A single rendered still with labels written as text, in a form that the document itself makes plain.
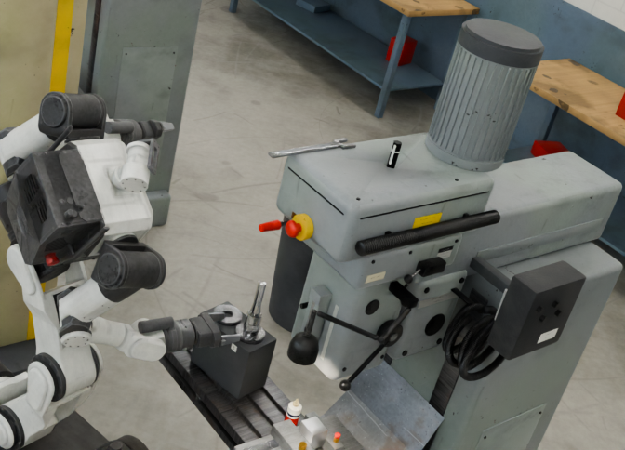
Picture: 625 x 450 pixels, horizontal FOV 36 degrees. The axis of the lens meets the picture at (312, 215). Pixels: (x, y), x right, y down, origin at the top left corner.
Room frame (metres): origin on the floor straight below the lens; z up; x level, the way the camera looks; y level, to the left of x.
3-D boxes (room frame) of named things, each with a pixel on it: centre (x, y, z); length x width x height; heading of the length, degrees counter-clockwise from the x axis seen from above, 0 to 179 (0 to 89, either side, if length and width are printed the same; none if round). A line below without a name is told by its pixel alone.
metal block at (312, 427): (2.01, -0.15, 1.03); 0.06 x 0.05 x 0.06; 42
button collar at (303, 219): (1.85, 0.02, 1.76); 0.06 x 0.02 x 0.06; 45
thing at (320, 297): (1.94, -0.07, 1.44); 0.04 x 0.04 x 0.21; 45
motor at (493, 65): (2.19, -0.33, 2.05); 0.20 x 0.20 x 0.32
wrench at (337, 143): (1.98, 0.04, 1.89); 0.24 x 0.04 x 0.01; 136
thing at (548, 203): (2.37, -0.50, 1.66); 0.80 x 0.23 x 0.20; 135
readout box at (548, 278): (1.99, -0.60, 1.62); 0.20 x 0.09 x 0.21; 135
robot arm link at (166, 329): (2.09, 0.34, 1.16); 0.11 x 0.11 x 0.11; 37
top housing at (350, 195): (2.03, -0.16, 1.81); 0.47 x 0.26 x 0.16; 135
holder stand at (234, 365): (2.30, 0.13, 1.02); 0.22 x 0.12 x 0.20; 55
